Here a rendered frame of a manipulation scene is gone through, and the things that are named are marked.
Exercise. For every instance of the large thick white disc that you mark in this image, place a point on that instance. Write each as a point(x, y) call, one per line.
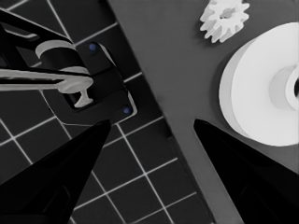
point(258, 93)

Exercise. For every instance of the white toothed gear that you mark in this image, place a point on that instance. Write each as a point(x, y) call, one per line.
point(218, 25)

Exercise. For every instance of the dark robot body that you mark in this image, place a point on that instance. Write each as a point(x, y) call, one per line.
point(102, 77)

